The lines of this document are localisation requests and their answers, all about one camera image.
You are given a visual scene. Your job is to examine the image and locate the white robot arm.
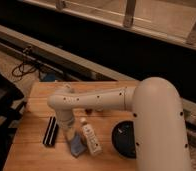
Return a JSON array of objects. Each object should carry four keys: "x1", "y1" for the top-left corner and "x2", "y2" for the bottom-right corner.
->
[{"x1": 47, "y1": 77, "x2": 191, "y2": 171}]

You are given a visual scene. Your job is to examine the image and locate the black chair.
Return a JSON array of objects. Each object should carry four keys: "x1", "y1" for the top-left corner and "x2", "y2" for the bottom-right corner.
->
[{"x1": 0, "y1": 73, "x2": 26, "y2": 171}]

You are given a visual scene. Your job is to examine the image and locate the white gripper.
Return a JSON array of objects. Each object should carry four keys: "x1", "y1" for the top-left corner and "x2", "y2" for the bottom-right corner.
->
[{"x1": 57, "y1": 114, "x2": 75, "y2": 132}]

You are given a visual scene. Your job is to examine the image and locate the metal rail frame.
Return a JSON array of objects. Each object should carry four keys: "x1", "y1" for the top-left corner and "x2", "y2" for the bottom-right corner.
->
[{"x1": 0, "y1": 22, "x2": 196, "y2": 128}]

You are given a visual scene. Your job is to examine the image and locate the blue object behind table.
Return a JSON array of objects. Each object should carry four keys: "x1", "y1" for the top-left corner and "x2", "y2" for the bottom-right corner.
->
[{"x1": 41, "y1": 74, "x2": 57, "y2": 82}]

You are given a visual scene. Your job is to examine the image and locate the black cable on floor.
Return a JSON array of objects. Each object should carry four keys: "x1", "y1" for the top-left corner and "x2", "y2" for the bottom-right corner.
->
[{"x1": 11, "y1": 46, "x2": 42, "y2": 81}]

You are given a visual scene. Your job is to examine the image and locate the black round bowl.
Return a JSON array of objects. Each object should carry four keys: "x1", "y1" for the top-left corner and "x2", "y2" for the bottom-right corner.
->
[{"x1": 111, "y1": 120, "x2": 136, "y2": 159}]

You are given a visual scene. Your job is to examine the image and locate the white plastic bottle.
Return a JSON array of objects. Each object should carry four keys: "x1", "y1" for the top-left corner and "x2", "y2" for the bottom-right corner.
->
[{"x1": 80, "y1": 117, "x2": 102, "y2": 156}]

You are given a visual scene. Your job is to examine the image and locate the black striped eraser block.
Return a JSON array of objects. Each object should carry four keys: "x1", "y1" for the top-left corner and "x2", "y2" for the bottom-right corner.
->
[{"x1": 43, "y1": 117, "x2": 58, "y2": 147}]

